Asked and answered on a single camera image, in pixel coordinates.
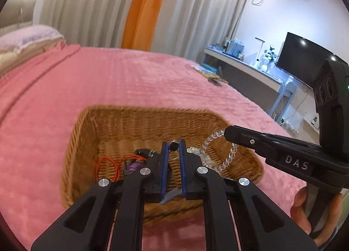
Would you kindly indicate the booklets on bed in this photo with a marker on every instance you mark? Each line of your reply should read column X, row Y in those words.
column 204, row 71

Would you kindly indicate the black television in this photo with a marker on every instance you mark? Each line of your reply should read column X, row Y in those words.
column 300, row 57

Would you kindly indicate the white flower vase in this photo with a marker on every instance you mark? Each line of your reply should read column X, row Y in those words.
column 268, row 58

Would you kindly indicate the beige padded headboard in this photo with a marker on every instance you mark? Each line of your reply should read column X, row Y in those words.
column 16, row 16

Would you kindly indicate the white power strip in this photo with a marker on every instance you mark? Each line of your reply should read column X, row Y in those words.
column 287, row 124

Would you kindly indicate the person's right hand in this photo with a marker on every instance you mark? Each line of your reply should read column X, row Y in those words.
column 300, row 212

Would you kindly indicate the white wall desk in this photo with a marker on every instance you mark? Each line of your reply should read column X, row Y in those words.
column 245, row 73

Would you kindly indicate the white desk lamp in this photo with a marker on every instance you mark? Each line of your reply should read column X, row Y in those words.
column 260, row 49

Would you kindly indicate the small dark item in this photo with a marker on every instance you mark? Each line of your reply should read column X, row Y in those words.
column 216, row 81

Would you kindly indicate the light blue chair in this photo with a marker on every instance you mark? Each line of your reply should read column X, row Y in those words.
column 286, row 90

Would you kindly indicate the beige folded duvet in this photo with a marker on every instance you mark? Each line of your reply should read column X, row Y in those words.
column 21, row 54

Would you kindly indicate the grey curtain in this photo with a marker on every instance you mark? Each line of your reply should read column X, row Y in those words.
column 199, row 13
column 92, row 5

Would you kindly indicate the orange curtain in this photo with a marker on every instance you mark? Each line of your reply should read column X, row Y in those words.
column 144, row 11

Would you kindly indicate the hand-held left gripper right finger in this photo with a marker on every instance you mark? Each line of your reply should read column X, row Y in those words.
column 183, row 169

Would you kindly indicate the books and boxes on desk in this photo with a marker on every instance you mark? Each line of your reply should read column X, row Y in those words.
column 234, row 47

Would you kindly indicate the brown wicker basket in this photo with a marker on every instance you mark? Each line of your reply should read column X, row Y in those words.
column 109, row 120

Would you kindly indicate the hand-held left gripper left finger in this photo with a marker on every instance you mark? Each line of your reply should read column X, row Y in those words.
column 163, row 169

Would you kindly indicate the black smartwatch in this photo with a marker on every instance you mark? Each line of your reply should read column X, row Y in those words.
column 141, row 152

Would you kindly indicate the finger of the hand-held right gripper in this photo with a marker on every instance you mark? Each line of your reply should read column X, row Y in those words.
column 245, row 136

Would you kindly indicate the light purple pillow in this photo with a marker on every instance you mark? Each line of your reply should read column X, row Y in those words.
column 35, row 34

